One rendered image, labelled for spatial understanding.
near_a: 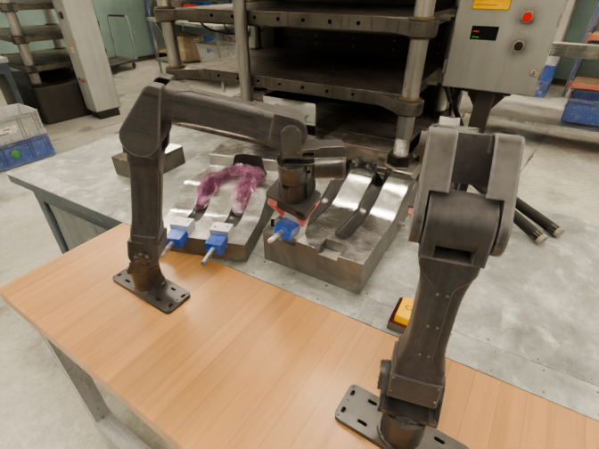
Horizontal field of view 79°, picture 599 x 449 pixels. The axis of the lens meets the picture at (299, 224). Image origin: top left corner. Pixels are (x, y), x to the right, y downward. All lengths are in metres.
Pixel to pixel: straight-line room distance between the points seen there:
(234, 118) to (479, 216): 0.42
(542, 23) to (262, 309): 1.18
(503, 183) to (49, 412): 1.75
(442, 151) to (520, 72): 1.08
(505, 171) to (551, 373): 0.51
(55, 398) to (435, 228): 1.71
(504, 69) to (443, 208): 1.11
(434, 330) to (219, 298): 0.51
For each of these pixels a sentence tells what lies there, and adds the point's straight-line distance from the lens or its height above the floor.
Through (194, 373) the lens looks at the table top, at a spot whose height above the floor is 0.80.
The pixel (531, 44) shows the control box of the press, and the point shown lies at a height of 1.22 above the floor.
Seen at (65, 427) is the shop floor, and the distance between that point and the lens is 1.79.
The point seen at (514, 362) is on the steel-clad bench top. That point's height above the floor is 0.80.
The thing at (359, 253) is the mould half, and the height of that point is 0.89.
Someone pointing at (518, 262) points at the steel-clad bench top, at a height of 0.80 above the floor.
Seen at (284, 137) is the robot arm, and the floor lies 1.17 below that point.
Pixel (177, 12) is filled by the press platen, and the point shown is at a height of 1.27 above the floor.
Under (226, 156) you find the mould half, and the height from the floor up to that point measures 0.91.
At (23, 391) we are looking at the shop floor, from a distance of 1.98.
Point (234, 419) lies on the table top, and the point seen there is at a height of 0.80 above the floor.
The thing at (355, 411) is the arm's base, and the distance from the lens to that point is 0.67.
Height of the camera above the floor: 1.39
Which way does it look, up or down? 34 degrees down
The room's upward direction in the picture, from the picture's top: straight up
